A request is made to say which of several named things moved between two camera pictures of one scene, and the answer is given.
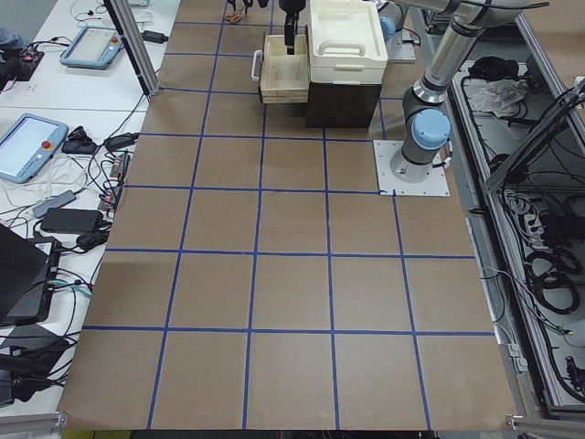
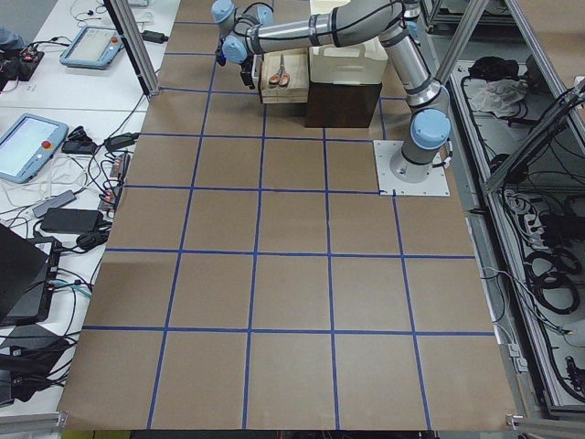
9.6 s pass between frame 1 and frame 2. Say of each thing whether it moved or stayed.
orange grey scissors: moved
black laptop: stayed
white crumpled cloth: stayed
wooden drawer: stayed
